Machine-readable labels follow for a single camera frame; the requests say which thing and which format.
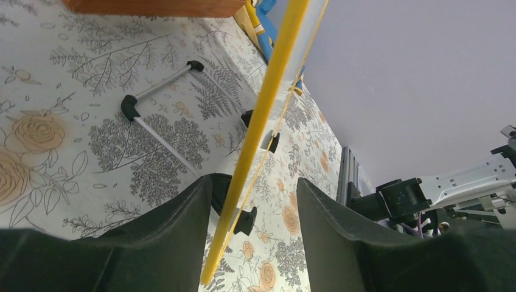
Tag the orange wooden compartment tray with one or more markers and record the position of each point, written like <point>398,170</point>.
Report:
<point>174,8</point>

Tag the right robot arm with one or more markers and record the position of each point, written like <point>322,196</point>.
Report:
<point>483,192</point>

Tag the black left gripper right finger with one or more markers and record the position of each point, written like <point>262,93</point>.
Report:
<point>345,251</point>

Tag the yellow framed whiteboard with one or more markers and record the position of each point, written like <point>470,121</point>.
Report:
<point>294,40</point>

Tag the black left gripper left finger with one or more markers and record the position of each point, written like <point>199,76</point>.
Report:
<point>162,250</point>

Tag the blue yellow cartoon bag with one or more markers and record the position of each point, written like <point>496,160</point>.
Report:
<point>253,19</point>

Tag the floral table mat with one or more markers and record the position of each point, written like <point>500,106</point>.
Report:
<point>104,118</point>

